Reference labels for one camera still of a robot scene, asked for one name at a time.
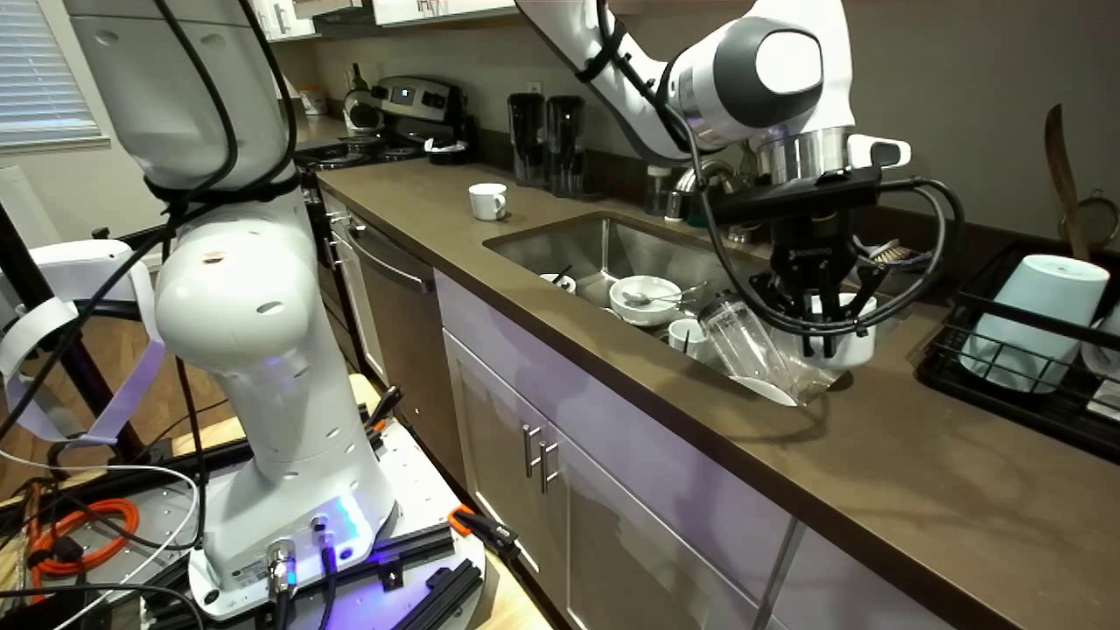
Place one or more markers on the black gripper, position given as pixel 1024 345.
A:
pixel 812 247

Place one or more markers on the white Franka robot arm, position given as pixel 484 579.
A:
pixel 258 328

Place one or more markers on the stainless steel sink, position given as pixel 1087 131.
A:
pixel 562 247

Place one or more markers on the small white mug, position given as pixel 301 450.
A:
pixel 488 201

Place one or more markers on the clear glass tumbler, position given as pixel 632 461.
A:
pixel 754 352

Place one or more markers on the grey round dish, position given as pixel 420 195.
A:
pixel 904 252

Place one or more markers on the small white cup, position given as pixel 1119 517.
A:
pixel 687 338

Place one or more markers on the white bowl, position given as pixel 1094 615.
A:
pixel 645 303

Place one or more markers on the grey lower kitchen cabinet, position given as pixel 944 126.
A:
pixel 632 503

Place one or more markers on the round mesh strainer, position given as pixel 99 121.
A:
pixel 1096 220

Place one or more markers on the robot mounting platform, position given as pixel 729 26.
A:
pixel 432 491

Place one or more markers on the stainless dishwasher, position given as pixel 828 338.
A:
pixel 389 328

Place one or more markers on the dark kettle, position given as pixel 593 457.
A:
pixel 357 107

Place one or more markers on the white upper cabinet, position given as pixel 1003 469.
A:
pixel 350 14

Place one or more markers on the black tripod leg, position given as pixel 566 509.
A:
pixel 58 352

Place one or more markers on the window blinds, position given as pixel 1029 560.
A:
pixel 40 71

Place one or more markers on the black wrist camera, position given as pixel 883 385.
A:
pixel 793 196

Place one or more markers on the black aluminium rail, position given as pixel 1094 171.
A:
pixel 442 595
pixel 413 548

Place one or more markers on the white plastic frame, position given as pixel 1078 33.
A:
pixel 70 275

